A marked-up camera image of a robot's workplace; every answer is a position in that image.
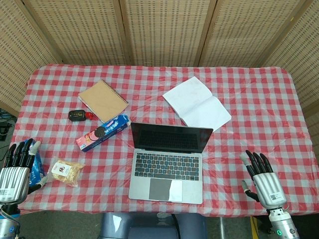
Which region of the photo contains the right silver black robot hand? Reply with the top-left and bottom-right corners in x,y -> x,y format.
239,150 -> 287,209

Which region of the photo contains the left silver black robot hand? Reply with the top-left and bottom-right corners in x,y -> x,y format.
0,138 -> 48,204

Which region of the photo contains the silver laptop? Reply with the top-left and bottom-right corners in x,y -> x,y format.
128,121 -> 214,205

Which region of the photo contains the open white notebook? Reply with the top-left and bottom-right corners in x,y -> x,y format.
162,76 -> 232,132

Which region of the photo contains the blue carton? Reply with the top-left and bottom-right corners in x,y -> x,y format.
21,139 -> 46,187

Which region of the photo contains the clear snack bag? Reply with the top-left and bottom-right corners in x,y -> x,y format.
46,156 -> 85,187

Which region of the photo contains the red white checkered tablecloth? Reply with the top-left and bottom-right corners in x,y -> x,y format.
10,64 -> 315,215

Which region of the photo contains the small black case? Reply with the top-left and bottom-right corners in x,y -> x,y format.
68,110 -> 87,122

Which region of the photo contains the blue pink cookie box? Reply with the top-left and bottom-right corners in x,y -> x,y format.
75,114 -> 132,152

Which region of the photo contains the brown spiral notebook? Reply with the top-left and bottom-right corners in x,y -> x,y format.
78,79 -> 130,123

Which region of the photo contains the dark equipment with cables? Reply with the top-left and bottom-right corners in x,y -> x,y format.
0,108 -> 15,142

